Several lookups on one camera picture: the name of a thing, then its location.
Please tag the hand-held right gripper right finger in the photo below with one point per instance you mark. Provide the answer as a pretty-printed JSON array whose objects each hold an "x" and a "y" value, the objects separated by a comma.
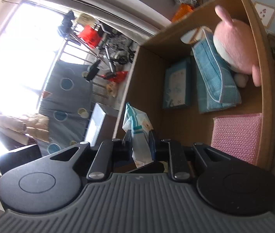
[{"x": 155, "y": 148}]

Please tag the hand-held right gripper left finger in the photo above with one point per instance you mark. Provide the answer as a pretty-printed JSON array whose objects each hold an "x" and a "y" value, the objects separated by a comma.
[{"x": 127, "y": 148}]

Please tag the white teal packet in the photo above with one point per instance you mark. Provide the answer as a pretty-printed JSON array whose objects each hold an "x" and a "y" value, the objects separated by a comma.
[{"x": 140, "y": 136}]

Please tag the brown cardboard box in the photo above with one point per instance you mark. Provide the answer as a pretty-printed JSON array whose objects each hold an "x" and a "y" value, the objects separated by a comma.
[{"x": 171, "y": 131}]

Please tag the blue white tissue box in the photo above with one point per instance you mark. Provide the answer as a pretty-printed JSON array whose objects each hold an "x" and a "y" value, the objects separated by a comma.
[{"x": 177, "y": 85}]

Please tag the teal towel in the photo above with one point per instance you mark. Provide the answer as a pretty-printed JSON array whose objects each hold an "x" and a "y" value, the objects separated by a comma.
[{"x": 205, "y": 102}]

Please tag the pink knit cloth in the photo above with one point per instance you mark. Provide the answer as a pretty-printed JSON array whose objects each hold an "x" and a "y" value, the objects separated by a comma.
[{"x": 237, "y": 136}]

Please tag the light blue checked towel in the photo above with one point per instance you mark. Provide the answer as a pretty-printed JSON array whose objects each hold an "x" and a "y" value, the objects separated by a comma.
[{"x": 215, "y": 77}]

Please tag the small white top table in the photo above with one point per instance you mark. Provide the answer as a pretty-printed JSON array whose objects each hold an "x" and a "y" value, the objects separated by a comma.
[{"x": 96, "y": 123}]

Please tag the small red packet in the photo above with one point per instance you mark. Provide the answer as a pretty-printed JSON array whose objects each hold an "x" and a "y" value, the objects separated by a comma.
[{"x": 118, "y": 76}]

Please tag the grey cloth with circles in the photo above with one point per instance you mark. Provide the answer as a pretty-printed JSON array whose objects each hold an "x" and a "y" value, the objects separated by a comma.
[{"x": 64, "y": 97}]

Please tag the folded stroller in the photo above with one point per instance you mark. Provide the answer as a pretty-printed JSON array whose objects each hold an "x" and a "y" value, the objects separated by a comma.
[{"x": 118, "y": 53}]

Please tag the metal drying rack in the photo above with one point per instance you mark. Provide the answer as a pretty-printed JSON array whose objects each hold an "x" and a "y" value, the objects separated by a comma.
[{"x": 84, "y": 58}]

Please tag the beige padded jacket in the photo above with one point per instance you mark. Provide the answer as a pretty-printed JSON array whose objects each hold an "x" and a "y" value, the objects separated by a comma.
[{"x": 20, "y": 128}]

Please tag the dark box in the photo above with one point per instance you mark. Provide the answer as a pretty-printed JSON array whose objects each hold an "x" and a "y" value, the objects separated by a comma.
[{"x": 18, "y": 156}]

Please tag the red hanging bag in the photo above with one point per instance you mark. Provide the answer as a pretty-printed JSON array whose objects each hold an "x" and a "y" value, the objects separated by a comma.
[{"x": 90, "y": 35}]

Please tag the pink plush toy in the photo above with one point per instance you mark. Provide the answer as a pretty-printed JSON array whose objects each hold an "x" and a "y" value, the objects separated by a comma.
[{"x": 234, "y": 51}]

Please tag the bright window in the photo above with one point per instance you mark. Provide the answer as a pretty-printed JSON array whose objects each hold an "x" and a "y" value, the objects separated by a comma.
[{"x": 18, "y": 65}]

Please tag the dark hanging garment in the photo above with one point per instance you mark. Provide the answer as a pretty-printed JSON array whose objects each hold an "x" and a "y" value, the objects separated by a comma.
[{"x": 65, "y": 24}]

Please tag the orange plastic bag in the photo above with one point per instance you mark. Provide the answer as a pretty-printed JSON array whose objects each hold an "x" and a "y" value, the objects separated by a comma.
[{"x": 182, "y": 12}]

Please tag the patterned bed sheet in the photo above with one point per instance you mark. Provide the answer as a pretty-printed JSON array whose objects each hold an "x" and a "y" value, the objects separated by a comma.
[{"x": 266, "y": 12}]

